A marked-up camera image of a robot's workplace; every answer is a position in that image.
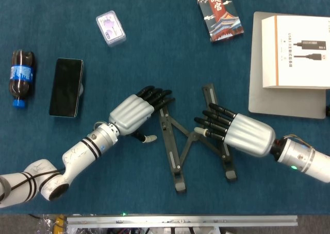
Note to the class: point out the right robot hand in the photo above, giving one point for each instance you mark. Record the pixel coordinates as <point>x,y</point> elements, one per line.
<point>247,136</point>

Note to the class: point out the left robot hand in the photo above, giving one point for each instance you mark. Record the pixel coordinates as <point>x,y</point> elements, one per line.
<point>131,113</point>

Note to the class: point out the black folding laptop stand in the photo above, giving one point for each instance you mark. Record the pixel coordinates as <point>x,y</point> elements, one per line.
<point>191,138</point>

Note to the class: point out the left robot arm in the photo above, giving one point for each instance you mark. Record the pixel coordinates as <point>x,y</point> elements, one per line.
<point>77,156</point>

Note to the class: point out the black smartphone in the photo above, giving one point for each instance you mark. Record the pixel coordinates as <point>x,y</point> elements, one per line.
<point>65,87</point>

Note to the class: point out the teal felt table cloth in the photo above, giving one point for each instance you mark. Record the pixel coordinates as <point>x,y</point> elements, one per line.
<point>103,187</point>

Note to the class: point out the clear plastic card case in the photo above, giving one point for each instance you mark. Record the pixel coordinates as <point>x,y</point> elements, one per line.
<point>111,27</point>

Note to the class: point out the cola bottle with blue label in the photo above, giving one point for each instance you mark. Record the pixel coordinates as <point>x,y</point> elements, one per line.
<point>22,74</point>

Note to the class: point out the black red playing card box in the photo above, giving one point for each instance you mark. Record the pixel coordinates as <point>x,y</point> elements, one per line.
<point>221,17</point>

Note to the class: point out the yellow plastic part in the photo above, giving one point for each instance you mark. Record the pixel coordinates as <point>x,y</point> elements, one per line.
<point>59,222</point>

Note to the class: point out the aluminium profile rail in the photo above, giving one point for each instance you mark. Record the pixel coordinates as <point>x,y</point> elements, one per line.
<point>180,221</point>

